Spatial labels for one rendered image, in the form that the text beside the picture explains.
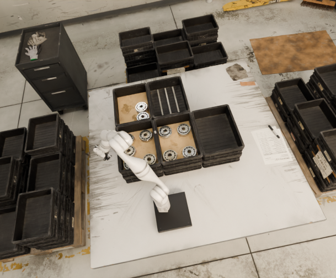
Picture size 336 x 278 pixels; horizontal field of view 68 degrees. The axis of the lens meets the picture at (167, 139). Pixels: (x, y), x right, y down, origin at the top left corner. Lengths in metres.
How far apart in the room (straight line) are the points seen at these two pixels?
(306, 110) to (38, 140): 2.70
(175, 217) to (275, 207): 0.70
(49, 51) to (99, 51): 1.35
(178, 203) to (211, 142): 0.52
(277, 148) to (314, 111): 0.86
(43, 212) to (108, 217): 0.68
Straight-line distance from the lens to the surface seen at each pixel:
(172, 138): 1.93
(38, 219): 2.41
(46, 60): 2.88
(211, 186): 1.89
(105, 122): 2.32
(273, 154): 2.09
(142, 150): 1.91
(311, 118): 2.81
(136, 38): 3.43
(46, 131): 2.81
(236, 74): 2.54
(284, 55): 3.95
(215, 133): 1.95
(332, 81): 3.22
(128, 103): 2.21
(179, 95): 2.19
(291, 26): 4.49
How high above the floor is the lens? 2.48
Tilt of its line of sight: 58 degrees down
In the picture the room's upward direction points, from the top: 11 degrees counter-clockwise
